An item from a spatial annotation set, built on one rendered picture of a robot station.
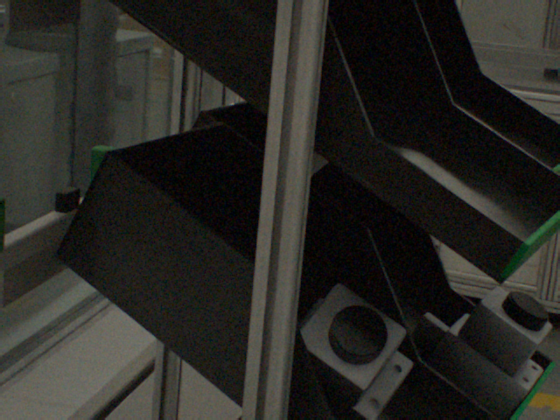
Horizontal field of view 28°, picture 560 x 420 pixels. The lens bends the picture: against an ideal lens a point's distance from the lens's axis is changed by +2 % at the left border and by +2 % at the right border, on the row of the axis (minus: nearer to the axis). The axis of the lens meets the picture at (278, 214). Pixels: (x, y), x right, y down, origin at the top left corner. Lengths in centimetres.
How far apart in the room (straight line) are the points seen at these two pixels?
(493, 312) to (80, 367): 95
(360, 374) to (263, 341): 6
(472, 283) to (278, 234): 398
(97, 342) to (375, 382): 110
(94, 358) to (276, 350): 110
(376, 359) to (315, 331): 3
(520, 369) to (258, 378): 24
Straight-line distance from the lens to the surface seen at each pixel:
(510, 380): 76
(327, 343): 59
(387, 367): 63
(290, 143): 53
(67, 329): 168
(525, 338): 75
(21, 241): 66
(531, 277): 449
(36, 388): 155
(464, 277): 452
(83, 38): 161
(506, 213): 62
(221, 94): 208
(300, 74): 52
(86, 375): 159
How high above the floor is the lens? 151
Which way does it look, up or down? 16 degrees down
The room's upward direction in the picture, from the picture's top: 5 degrees clockwise
